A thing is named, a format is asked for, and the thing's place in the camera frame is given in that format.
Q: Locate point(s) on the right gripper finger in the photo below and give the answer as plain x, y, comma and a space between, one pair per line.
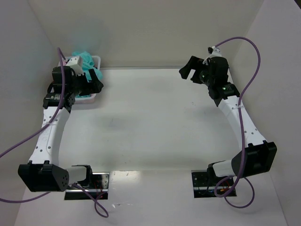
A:
184, 72
196, 64

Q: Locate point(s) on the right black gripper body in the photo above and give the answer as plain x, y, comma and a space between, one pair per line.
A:
196, 73

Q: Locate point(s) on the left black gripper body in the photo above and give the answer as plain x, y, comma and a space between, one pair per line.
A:
88, 83

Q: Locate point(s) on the teal t shirt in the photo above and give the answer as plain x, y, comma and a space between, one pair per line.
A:
89, 62

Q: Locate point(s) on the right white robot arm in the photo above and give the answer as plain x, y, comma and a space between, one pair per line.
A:
256, 152

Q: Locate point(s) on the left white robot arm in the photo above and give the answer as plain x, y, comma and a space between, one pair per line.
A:
42, 173

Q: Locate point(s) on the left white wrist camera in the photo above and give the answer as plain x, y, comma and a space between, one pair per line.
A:
75, 63

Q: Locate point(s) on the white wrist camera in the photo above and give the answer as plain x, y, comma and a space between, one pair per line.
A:
75, 63
213, 52

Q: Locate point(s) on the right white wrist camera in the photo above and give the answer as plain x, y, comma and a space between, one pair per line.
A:
213, 52

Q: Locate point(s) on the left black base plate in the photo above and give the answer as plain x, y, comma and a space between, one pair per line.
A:
98, 188

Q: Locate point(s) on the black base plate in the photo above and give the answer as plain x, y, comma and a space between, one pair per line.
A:
203, 187
98, 188

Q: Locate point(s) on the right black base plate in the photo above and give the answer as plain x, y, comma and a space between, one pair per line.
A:
203, 187

